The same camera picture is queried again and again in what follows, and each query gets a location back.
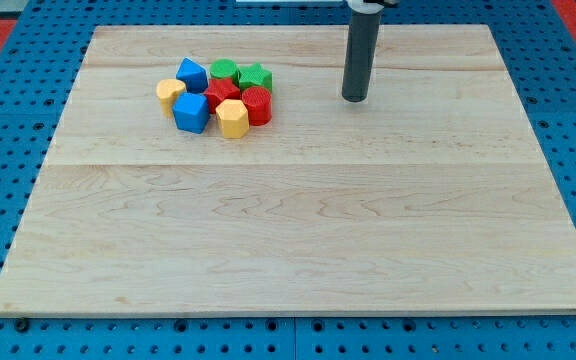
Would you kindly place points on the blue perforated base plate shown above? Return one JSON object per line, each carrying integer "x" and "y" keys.
{"x": 44, "y": 45}

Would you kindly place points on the green star block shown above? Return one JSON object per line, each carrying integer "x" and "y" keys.
{"x": 255, "y": 75}

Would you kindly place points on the yellow heart block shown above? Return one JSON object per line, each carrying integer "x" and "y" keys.
{"x": 167, "y": 92}

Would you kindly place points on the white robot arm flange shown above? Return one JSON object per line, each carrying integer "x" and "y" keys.
{"x": 371, "y": 6}

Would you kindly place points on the blue pentagon block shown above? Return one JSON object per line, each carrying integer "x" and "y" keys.
{"x": 193, "y": 75}

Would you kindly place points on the green cylinder block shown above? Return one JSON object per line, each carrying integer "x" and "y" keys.
{"x": 224, "y": 68}

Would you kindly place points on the yellow hexagon block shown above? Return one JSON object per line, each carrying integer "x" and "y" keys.
{"x": 232, "y": 116}

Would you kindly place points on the light wooden board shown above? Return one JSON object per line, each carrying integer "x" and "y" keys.
{"x": 430, "y": 198}

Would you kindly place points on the blue cube block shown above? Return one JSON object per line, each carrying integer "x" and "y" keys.
{"x": 191, "y": 112}

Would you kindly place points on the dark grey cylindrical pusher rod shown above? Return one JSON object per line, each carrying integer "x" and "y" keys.
{"x": 361, "y": 44}

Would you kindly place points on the red cylinder block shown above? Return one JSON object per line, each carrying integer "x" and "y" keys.
{"x": 258, "y": 102}

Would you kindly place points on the red star block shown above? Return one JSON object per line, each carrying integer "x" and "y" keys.
{"x": 219, "y": 90}

